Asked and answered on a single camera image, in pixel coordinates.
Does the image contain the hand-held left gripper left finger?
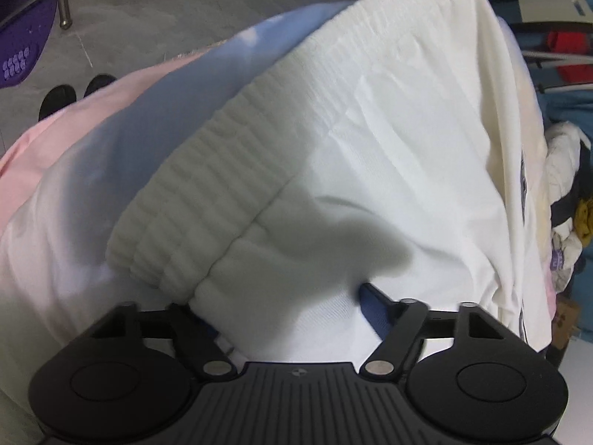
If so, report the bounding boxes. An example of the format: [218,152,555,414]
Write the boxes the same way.
[90,302,235,378]

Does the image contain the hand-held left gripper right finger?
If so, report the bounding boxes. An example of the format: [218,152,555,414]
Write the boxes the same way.
[358,282,510,378]

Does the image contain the white pants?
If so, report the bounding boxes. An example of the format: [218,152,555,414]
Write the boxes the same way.
[106,0,554,365]

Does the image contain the pastel tie-dye blanket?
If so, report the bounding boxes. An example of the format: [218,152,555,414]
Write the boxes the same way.
[0,1,357,409]

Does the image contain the grey cloth with purple label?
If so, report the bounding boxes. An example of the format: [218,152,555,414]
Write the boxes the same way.
[549,229,581,294]

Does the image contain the mustard yellow cloth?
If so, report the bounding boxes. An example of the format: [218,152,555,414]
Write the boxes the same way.
[574,197,593,247]

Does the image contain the white puffer jacket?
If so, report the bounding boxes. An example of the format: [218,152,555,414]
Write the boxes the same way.
[544,121,587,205]

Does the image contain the black slipper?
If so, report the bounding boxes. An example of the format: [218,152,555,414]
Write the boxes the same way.
[83,74,117,99]
[38,84,77,121]

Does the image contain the garment steamer stand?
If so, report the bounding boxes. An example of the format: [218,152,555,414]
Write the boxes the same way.
[523,32,593,94]

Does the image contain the red cloth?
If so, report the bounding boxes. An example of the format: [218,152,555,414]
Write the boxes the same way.
[547,32,593,84]

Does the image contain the purple floor mat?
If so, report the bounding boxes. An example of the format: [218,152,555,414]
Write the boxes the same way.
[0,0,57,89]

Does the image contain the white box appliance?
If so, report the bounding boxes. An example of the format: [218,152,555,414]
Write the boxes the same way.
[518,0,587,24]

